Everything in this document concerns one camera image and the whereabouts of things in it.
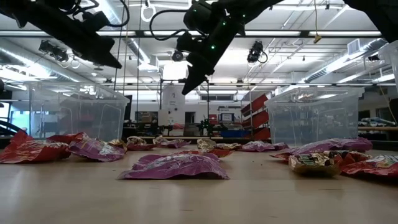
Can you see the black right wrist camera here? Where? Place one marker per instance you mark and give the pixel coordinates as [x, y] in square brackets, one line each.
[186, 43]

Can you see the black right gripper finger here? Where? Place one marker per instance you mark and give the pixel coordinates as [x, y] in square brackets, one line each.
[192, 70]
[205, 70]

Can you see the purple Skittles packet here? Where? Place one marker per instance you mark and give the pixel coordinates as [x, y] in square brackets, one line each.
[317, 145]
[177, 143]
[258, 146]
[174, 168]
[96, 151]
[281, 145]
[360, 144]

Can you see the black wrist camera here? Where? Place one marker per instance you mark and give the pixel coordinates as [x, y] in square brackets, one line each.
[96, 20]
[186, 43]

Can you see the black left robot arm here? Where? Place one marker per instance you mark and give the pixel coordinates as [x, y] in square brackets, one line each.
[31, 15]

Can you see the large clear plastic bin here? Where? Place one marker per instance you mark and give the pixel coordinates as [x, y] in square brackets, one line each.
[392, 62]

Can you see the small monitor screen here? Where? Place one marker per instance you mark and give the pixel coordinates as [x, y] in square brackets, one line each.
[226, 117]

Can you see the wooden workbench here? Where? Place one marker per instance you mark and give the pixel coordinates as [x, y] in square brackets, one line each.
[377, 128]

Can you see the black background robot arm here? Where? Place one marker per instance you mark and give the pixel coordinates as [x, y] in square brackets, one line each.
[205, 126]

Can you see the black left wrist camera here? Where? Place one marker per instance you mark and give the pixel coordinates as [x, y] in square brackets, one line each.
[96, 20]

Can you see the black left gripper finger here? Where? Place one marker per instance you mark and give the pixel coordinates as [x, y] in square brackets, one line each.
[107, 54]
[105, 61]

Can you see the white vent box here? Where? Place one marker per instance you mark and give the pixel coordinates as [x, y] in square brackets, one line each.
[354, 46]

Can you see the red bin shelving rack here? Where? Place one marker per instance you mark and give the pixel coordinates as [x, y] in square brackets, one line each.
[258, 119]

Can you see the black ceiling camera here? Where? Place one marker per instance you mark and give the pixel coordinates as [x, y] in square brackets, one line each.
[51, 49]
[255, 51]
[177, 56]

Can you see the black metal frame stand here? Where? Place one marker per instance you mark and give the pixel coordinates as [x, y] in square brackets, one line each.
[160, 99]

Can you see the yellow hanging power plug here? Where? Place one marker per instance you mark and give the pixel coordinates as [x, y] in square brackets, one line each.
[317, 39]

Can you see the small clear plastic bin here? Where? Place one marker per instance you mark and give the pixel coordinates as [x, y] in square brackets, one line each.
[311, 115]
[77, 112]

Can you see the white cabinet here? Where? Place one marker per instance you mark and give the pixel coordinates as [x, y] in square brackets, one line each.
[174, 99]

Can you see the blue storage bin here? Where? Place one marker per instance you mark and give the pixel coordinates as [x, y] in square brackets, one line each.
[234, 133]

